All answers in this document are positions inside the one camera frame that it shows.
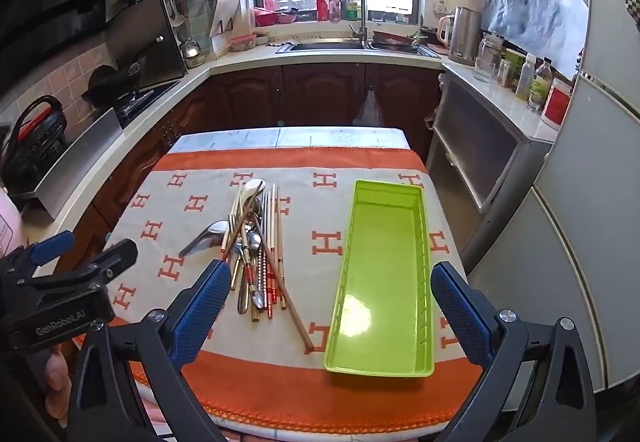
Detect white plastic bottle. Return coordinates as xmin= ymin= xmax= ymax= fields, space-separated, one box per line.
xmin=515 ymin=52 xmax=537 ymax=101

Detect black wok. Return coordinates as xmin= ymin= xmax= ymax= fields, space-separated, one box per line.
xmin=81 ymin=63 xmax=146 ymax=105

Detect pile of wooden chopsticks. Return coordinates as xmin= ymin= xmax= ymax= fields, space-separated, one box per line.
xmin=221 ymin=183 xmax=315 ymax=353

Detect green plastic utensil tray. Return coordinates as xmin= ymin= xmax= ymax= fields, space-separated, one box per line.
xmin=323 ymin=179 xmax=435 ymax=378

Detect steel electric kettle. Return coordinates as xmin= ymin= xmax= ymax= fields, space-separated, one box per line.
xmin=447 ymin=6 xmax=483 ymax=65

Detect green box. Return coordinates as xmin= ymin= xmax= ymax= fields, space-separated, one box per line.
xmin=501 ymin=48 xmax=524 ymax=88

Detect steel sink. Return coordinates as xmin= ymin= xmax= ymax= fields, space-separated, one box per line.
xmin=276 ymin=39 xmax=442 ymax=59

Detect black pressure cooker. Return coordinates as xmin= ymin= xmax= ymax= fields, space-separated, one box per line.
xmin=0 ymin=94 xmax=69 ymax=183

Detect pink plastic basin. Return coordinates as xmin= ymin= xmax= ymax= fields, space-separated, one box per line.
xmin=253 ymin=6 xmax=299 ymax=26

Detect pink rice cooker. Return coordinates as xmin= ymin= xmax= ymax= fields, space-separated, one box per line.
xmin=0 ymin=189 xmax=25 ymax=259

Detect black gas stove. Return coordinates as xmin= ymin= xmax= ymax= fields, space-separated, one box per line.
xmin=114 ymin=80 xmax=182 ymax=129

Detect brown wooden kitchen cabinets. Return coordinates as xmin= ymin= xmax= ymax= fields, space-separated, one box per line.
xmin=75 ymin=62 xmax=446 ymax=273

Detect person's left hand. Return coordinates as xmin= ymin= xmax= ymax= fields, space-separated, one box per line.
xmin=42 ymin=344 xmax=76 ymax=418

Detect orange patterned blanket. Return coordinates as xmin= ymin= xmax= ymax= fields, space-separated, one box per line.
xmin=102 ymin=146 xmax=486 ymax=438

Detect clear bottle green label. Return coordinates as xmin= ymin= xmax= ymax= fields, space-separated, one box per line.
xmin=527 ymin=58 xmax=554 ymax=113

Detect steel splash panel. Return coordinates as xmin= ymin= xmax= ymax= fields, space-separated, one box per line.
xmin=22 ymin=108 xmax=124 ymax=221

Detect white plastic jug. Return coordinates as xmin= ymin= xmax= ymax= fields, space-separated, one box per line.
xmin=437 ymin=15 xmax=456 ymax=46

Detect white kitchen countertop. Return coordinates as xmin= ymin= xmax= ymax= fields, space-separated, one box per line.
xmin=20 ymin=34 xmax=561 ymax=273

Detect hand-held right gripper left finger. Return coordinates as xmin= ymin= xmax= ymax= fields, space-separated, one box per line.
xmin=64 ymin=259 xmax=232 ymax=442

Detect wide-handled steel spoon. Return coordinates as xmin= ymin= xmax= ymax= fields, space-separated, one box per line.
xmin=178 ymin=220 xmax=232 ymax=259

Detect steel faucet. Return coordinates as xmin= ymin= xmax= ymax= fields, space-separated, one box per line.
xmin=341 ymin=0 xmax=369 ymax=42

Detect white ceramic spoon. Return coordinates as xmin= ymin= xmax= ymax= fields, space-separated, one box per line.
xmin=229 ymin=178 xmax=266 ymax=223

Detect red frying pan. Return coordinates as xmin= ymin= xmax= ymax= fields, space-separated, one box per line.
xmin=372 ymin=30 xmax=420 ymax=50

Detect small steel kettle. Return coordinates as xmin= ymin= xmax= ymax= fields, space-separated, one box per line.
xmin=180 ymin=38 xmax=204 ymax=69

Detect glass jar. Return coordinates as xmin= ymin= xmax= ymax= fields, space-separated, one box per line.
xmin=472 ymin=32 xmax=503 ymax=83

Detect black splash guard panel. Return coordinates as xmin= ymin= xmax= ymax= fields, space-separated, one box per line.
xmin=104 ymin=0 xmax=189 ymax=88

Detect white cutting board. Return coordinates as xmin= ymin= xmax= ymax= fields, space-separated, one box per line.
xmin=207 ymin=0 xmax=244 ymax=39

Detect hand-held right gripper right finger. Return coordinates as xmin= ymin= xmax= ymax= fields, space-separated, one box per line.
xmin=430 ymin=262 xmax=598 ymax=442

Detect red label jar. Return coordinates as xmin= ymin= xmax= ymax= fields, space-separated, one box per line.
xmin=541 ymin=76 xmax=574 ymax=129

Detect grey refrigerator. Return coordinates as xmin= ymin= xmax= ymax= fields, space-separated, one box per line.
xmin=462 ymin=0 xmax=640 ymax=423

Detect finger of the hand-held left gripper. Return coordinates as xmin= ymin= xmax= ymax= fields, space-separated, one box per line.
xmin=84 ymin=238 xmax=139 ymax=291
xmin=15 ymin=230 xmax=76 ymax=273

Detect clear plastic bag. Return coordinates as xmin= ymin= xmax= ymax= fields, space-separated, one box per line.
xmin=352 ymin=89 xmax=387 ymax=127

